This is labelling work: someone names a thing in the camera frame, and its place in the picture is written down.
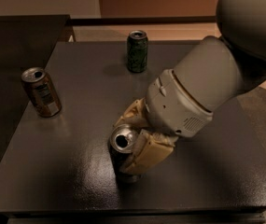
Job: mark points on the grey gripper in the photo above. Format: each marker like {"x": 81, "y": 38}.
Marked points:
{"x": 175, "y": 105}

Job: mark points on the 7up can dark green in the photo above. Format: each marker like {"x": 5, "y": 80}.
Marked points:
{"x": 120, "y": 145}

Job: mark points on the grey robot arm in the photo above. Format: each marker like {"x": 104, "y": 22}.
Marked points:
{"x": 220, "y": 68}

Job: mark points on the green soda can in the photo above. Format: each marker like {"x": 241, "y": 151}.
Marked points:
{"x": 137, "y": 43}

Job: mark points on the brown orange soda can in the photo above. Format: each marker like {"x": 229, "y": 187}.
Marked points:
{"x": 41, "y": 92}

